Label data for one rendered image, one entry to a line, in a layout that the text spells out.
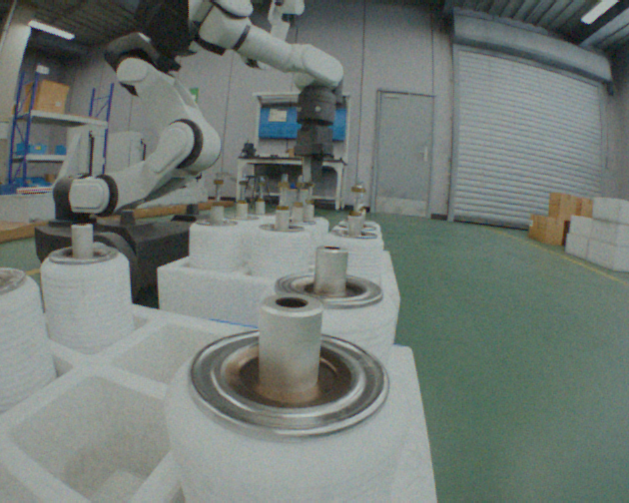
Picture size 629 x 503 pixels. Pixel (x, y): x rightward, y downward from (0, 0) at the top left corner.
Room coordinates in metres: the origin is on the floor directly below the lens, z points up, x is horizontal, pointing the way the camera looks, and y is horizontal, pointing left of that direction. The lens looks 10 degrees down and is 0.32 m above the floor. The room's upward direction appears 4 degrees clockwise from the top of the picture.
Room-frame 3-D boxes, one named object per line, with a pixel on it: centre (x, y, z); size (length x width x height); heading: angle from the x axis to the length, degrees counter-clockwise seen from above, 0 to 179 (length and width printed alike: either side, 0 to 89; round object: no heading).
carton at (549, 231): (3.31, -2.71, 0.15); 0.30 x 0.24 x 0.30; 169
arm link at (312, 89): (0.80, 0.01, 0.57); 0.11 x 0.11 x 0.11; 35
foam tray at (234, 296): (0.67, 0.04, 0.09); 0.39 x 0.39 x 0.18; 81
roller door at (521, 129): (5.01, -3.68, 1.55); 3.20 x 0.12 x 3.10; 80
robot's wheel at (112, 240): (0.71, 0.51, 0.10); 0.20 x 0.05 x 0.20; 80
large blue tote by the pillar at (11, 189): (3.06, 4.19, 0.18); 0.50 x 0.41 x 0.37; 84
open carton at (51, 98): (3.99, 4.40, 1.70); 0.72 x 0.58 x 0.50; 173
